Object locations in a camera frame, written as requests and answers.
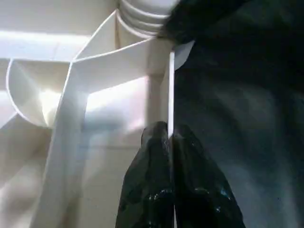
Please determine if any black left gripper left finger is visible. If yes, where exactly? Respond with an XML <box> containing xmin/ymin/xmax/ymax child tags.
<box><xmin>116</xmin><ymin>122</ymin><xmax>172</xmax><ymax>228</ymax></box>

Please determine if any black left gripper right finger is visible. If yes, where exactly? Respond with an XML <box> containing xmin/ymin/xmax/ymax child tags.
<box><xmin>174</xmin><ymin>125</ymin><xmax>246</xmax><ymax>228</ymax></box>

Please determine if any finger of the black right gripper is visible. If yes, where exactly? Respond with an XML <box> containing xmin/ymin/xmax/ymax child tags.
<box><xmin>158</xmin><ymin>0</ymin><xmax>248</xmax><ymax>46</ymax></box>

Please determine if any white plastic table top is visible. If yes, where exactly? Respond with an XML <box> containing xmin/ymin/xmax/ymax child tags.
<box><xmin>0</xmin><ymin>0</ymin><xmax>196</xmax><ymax>228</ymax></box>

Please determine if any black table mat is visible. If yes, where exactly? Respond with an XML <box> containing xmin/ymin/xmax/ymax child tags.
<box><xmin>173</xmin><ymin>0</ymin><xmax>304</xmax><ymax>228</ymax></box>

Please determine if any white plastic table leg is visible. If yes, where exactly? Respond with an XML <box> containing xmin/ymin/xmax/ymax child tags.
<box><xmin>116</xmin><ymin>0</ymin><xmax>181</xmax><ymax>39</ymax></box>

